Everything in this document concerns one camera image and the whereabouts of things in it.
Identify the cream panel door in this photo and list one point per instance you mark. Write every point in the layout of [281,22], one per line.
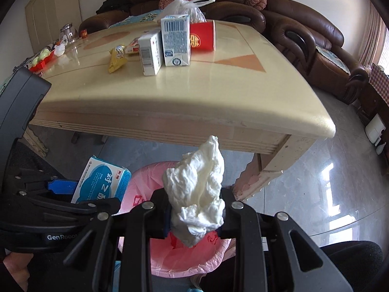
[54,9]

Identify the white plastic bag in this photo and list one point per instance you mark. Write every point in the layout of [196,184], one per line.
[185,6]

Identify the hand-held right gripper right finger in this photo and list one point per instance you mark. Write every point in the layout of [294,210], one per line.
[228,219]

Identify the beige coffee table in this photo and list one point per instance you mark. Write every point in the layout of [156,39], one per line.
[212,97]

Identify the blue seat cushion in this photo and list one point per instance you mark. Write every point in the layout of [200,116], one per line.
[332,57]

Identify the red paper cup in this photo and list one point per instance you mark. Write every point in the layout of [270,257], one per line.
[202,36]

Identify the pink-lined trash bin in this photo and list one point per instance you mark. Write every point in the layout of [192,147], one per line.
[146,182]

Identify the brown leather sofa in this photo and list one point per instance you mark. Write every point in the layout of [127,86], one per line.
[231,12]

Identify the person's left hand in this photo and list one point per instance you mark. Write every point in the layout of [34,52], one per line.
[15,273]

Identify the brown leather armchair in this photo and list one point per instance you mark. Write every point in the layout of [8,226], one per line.
[304,27]

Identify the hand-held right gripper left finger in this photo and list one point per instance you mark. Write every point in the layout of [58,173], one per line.
[158,216]

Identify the small white tissue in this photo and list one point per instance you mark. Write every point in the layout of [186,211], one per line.
[59,48]

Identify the small red box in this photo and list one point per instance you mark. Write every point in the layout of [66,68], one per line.
[84,33]

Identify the red fruit tray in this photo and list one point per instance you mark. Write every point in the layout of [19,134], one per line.
[42,59]

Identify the metal kettle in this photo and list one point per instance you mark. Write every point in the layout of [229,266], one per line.
[68,33]

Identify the white milk carton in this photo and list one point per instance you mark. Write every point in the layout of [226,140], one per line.
[176,41]

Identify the orange and white wrapper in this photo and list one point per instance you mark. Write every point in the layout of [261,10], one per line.
[133,47]

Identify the blue patterned cloth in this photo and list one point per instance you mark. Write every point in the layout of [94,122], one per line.
[139,18]

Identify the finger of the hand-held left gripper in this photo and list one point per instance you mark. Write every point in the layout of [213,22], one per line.
[91,208]
[62,186]

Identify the black garment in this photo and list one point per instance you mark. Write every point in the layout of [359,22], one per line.
[114,4]

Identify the pink curtain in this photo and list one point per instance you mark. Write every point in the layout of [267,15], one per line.
[375,30]

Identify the yellow snack wrapper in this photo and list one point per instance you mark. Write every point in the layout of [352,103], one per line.
[117,59]

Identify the light blue cloud-print box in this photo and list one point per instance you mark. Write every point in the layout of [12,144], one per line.
[100,179]

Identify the black trousers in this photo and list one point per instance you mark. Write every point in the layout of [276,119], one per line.
[349,264]

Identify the white and blue medicine box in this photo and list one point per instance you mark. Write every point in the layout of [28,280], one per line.
[149,54]

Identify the side table with checked cloth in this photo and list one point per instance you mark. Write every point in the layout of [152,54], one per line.
[376,91]

